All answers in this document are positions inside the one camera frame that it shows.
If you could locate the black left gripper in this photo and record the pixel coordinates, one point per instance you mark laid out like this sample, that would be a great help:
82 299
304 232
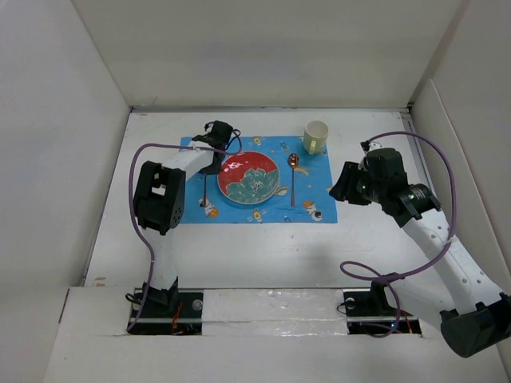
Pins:
211 170

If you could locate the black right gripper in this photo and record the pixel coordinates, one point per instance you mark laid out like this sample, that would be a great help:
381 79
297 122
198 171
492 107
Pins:
343 188

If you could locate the red and teal plate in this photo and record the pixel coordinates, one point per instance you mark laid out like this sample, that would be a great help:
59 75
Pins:
248 178

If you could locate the copper fork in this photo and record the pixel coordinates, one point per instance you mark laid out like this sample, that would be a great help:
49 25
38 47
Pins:
204 200

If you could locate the blue space-print cloth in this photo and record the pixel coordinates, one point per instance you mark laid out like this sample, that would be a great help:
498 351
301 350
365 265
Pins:
313 182

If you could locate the pale yellow mug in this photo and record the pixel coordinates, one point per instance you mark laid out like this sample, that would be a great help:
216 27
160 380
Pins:
315 137

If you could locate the copper spoon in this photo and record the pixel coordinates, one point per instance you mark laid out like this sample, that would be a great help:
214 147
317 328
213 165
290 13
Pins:
293 162

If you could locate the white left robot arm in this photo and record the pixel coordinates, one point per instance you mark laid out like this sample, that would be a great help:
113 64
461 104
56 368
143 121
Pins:
157 198

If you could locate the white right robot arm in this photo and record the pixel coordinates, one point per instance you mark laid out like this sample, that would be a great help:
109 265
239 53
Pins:
476 313

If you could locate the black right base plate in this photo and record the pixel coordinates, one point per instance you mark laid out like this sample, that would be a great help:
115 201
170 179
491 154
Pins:
368 312

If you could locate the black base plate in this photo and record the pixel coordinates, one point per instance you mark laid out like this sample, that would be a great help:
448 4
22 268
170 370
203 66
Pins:
368 312
184 319

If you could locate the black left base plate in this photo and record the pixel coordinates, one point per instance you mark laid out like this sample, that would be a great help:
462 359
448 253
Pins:
184 319

